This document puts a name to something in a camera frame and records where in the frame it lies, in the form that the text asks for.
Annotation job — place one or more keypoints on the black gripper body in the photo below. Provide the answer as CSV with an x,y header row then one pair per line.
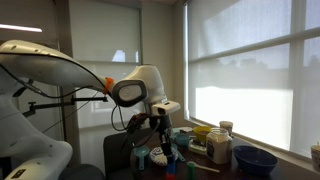
x,y
161,123

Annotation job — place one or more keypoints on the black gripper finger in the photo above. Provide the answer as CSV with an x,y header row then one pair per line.
x,y
164,145
170,151

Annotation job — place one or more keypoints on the blue block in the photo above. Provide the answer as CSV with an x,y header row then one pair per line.
x,y
171,168

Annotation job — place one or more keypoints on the orange block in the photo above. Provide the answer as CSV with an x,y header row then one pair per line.
x,y
170,177

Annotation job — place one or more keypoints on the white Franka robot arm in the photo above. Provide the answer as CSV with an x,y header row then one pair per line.
x,y
50,66

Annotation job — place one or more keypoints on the green block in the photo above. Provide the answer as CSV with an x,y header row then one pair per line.
x,y
190,171

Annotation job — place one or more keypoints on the teal measuring spoon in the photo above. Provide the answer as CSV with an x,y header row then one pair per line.
x,y
179,155

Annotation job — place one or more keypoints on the small teal bowl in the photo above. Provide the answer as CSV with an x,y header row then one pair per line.
x,y
182,140

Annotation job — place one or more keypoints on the teal measuring cup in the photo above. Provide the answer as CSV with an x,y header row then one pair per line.
x,y
141,152

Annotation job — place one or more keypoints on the flat green white box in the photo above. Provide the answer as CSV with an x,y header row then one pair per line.
x,y
197,146

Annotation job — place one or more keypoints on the yellow bowl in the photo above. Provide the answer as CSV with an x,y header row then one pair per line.
x,y
201,132

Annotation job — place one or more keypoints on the white plastic spoon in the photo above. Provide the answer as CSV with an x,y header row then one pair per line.
x,y
205,167

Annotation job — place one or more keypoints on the white lidded jar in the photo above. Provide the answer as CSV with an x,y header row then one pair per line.
x,y
218,146

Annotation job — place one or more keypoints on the dark blue bowl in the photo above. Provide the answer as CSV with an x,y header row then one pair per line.
x,y
255,161

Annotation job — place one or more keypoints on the large white roller blind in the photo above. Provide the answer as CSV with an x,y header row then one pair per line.
x,y
240,66

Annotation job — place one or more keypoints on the narrow white roller blind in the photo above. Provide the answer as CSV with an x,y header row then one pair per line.
x,y
103,40

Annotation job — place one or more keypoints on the white cup with print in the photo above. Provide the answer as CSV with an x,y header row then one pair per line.
x,y
316,156

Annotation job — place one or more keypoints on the ceiling light strip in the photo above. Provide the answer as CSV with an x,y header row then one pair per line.
x,y
20,28

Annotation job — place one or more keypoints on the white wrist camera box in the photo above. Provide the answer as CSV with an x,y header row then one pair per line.
x,y
165,107

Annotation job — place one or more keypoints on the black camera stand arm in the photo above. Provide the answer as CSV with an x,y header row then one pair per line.
x,y
60,103

